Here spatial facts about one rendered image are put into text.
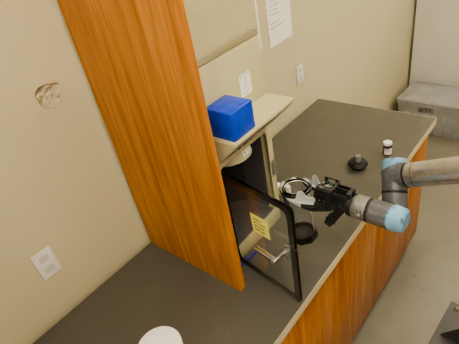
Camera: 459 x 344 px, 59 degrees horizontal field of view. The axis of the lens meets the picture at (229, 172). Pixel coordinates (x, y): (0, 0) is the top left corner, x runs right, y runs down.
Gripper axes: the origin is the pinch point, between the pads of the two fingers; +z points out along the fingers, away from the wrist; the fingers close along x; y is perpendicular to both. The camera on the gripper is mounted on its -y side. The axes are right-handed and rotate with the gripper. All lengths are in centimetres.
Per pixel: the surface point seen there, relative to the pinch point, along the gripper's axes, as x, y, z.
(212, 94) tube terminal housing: 11.4, 38.2, 18.4
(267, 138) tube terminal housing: -11.3, 10.4, 18.6
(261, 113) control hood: -0.6, 27.2, 11.0
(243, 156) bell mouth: 1.0, 9.4, 20.4
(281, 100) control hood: -10.5, 27.2, 9.8
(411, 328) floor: -54, -124, -28
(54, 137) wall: 43, 31, 62
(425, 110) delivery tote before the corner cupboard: -250, -100, 31
